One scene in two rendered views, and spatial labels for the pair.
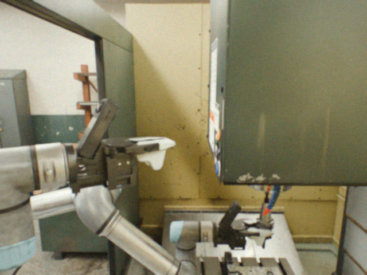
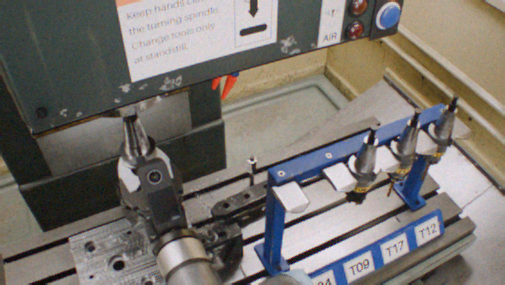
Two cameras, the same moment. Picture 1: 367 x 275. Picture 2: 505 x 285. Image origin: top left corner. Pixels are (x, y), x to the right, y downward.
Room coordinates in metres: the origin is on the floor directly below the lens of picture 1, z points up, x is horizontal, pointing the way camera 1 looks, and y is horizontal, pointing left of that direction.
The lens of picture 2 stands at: (0.98, 0.26, 1.88)
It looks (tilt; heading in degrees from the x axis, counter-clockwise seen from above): 46 degrees down; 243
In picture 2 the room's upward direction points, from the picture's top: straight up
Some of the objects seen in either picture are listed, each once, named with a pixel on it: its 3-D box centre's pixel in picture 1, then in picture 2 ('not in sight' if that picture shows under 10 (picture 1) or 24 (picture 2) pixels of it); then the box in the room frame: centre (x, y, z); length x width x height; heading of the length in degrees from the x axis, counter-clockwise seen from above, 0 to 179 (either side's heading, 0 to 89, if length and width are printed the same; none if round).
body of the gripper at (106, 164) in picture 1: (101, 162); not in sight; (0.49, 0.15, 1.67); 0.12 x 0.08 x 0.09; 119
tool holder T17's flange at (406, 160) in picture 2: not in sight; (404, 151); (0.40, -0.16, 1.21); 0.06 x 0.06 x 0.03
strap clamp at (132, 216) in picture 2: not in sight; (129, 207); (0.95, -0.47, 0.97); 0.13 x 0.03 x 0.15; 89
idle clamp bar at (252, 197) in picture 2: not in sight; (256, 198); (0.63, -0.38, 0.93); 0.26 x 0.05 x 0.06; 4
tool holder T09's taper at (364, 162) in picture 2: not in sight; (367, 152); (0.51, -0.16, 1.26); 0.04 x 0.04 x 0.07
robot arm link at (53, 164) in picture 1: (53, 165); not in sight; (0.45, 0.22, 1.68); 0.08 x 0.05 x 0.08; 29
